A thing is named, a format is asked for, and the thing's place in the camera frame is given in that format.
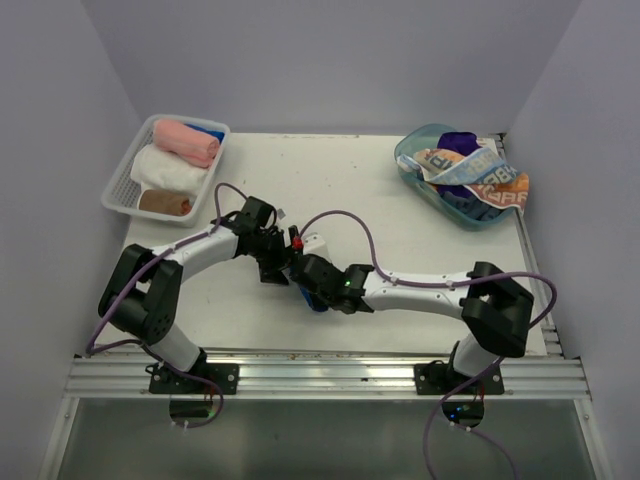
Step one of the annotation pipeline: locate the royal blue towel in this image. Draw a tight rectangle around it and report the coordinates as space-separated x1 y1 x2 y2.
298 284 329 313

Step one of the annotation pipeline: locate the orange blue printed towel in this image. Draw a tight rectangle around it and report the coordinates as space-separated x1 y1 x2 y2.
396 148 529 211

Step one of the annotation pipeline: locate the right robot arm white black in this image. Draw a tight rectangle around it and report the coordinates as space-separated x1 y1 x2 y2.
291 254 534 393

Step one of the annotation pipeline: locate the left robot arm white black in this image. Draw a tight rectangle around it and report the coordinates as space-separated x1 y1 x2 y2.
98 196 301 393

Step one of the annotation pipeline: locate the brown rolled towel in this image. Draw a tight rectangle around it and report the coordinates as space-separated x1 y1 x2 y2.
138 189 192 216

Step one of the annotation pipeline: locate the blue rolled towel in basket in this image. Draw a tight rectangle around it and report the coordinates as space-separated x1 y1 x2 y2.
185 123 226 148

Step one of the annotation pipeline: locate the white rolled towel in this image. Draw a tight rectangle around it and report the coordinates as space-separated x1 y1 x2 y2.
130 144 209 197

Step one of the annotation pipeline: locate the pink rolled towel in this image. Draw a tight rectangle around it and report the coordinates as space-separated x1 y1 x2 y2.
153 118 221 168

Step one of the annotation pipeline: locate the grey-blue towel in tub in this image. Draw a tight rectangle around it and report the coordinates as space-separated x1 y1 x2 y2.
441 192 503 222

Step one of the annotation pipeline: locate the white plastic mesh basket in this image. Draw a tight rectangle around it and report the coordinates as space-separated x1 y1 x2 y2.
101 114 231 227

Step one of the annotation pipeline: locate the teal transparent plastic tub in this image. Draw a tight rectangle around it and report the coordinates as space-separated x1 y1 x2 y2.
394 124 529 231

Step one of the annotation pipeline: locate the purple towel in tub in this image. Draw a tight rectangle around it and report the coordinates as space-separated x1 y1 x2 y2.
437 131 480 157

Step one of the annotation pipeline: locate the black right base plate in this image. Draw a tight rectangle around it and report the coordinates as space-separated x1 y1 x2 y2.
413 360 505 396

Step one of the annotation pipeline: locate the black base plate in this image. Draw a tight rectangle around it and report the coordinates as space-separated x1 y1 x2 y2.
145 363 240 395
413 360 505 396

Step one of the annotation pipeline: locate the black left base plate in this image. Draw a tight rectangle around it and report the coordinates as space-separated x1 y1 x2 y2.
145 363 240 395

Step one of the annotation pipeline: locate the aluminium mounting rail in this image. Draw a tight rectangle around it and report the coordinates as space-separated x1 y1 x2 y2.
64 350 591 400

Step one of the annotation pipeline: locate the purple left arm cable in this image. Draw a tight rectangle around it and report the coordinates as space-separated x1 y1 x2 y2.
85 182 249 431

